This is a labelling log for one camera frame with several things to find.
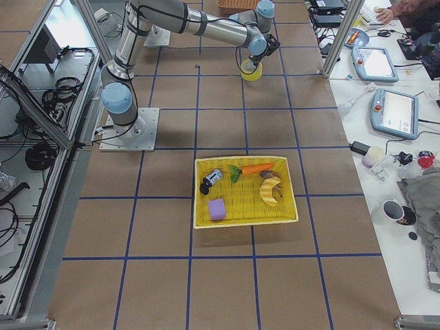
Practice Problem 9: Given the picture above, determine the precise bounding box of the white light bulb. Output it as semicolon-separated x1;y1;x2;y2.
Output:
338;100;357;118

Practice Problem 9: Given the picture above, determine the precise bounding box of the far teach pendant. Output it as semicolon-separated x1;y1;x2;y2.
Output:
351;46;399;83

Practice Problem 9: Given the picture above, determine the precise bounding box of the yellow woven basket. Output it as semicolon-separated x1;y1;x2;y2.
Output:
193;155;299;229

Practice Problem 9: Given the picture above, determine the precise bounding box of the lavender white jar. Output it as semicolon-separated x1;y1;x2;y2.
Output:
362;146;386;168

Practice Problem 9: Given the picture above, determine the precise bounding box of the brown toy mushroom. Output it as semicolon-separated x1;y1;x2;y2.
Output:
260;170;282;193

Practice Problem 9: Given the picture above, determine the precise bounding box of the red black toy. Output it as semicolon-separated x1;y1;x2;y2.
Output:
417;151;435;171

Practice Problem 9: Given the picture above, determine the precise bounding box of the brown wicker basket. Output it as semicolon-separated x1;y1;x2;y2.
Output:
216;0;259;10

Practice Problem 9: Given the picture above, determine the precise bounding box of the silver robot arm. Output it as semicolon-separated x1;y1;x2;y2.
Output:
95;1;280;152

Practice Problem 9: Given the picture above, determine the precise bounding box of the grey cloth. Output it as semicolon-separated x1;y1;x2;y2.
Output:
397;168;439;292

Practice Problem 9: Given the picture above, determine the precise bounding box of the blue plate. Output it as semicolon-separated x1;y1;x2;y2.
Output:
344;28;370;48

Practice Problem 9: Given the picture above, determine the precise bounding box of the orange toy carrot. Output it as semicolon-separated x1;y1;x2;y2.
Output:
230;163;274;182

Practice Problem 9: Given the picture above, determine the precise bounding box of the yellow toy banana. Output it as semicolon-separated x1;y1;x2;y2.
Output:
259;177;281;207

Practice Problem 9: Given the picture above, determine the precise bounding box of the teach pendant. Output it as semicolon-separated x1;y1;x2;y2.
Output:
370;88;419;140
351;46;399;83

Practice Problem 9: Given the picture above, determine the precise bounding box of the aluminium frame post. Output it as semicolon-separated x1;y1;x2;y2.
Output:
321;0;364;78

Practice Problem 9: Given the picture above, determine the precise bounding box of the brass cylinder tool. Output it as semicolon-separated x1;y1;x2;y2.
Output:
346;31;360;45

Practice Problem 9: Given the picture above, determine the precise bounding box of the near teach pendant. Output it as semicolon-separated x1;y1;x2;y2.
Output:
370;88;419;140

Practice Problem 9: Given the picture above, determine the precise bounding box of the purple foam block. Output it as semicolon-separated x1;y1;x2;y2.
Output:
208;199;226;221

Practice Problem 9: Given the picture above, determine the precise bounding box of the white mug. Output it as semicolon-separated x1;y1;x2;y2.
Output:
382;199;405;223

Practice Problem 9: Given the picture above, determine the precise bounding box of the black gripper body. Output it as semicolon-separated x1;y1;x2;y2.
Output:
248;34;281;61

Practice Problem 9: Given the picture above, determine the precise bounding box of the yellow tape roll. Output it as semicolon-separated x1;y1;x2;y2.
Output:
240;62;263;82

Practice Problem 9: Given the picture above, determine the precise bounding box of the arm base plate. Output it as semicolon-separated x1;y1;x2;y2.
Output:
144;25;171;48
99;107;160;152

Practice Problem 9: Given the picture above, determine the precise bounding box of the black power adapter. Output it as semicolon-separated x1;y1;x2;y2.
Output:
349;141;370;156

